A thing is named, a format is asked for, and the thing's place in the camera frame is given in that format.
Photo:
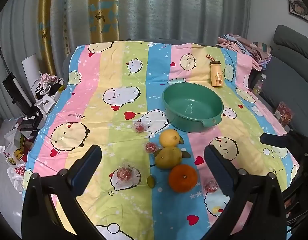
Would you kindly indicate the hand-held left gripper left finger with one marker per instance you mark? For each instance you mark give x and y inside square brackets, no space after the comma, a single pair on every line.
[81,177]

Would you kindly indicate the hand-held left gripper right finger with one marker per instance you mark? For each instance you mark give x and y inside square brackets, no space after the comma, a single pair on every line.
[218,170]

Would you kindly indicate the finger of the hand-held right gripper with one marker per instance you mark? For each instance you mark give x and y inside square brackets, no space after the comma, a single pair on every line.
[273,140]

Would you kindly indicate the red candy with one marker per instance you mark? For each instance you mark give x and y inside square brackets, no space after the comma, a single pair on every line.
[210,186]
[151,147]
[124,173]
[139,127]

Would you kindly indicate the orange tangerine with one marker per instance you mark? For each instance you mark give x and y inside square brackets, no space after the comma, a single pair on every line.
[182,178]

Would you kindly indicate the yellow-green pear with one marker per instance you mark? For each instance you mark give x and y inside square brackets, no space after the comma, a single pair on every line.
[167,157]

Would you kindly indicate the yellow round citrus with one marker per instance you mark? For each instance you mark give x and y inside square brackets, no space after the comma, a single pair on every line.
[169,137]

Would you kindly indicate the green plastic basin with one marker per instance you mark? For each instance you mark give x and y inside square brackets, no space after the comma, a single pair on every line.
[191,105]

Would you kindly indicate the red patterned box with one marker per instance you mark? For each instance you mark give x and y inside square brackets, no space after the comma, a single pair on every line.
[283,112]

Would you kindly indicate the clear plastic bottle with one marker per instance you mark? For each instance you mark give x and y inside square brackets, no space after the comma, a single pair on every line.
[259,85]

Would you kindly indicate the white plastic bag red print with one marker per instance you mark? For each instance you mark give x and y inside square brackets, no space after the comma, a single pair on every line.
[16,176]

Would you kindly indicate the grey sofa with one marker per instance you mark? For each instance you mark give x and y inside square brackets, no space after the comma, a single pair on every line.
[288,67]

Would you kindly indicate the yellow bear print bottle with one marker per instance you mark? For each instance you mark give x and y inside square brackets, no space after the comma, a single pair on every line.
[216,75]

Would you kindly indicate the black and white bag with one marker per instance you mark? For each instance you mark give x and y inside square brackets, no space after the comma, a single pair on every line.
[45,97]

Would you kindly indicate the pile of folded clothes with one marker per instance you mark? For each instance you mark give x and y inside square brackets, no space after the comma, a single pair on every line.
[243,47]

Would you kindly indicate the cartoon printed striped blanket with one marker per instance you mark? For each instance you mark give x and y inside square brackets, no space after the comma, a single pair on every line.
[134,85]

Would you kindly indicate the black upright vacuum cleaner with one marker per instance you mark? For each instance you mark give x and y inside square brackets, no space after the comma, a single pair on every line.
[14,90]

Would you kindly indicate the white board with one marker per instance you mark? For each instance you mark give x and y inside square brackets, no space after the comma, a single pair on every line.
[31,67]

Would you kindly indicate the grey curtain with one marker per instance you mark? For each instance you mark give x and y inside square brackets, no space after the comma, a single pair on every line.
[169,10]

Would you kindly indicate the gold patterned curtain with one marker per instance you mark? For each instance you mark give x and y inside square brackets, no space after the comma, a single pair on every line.
[104,10]

